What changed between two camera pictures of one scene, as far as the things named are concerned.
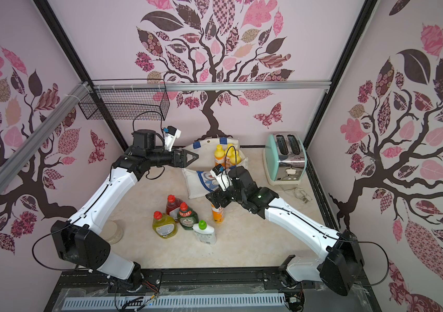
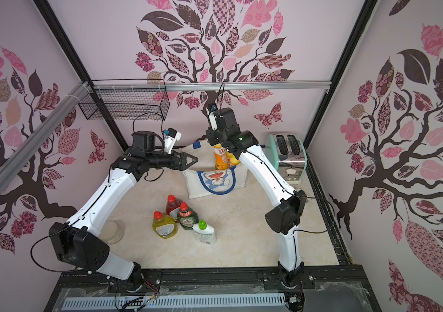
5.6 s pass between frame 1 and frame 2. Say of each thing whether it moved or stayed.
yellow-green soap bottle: stayed
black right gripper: moved
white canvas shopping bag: stayed
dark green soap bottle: stayed
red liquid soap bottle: stayed
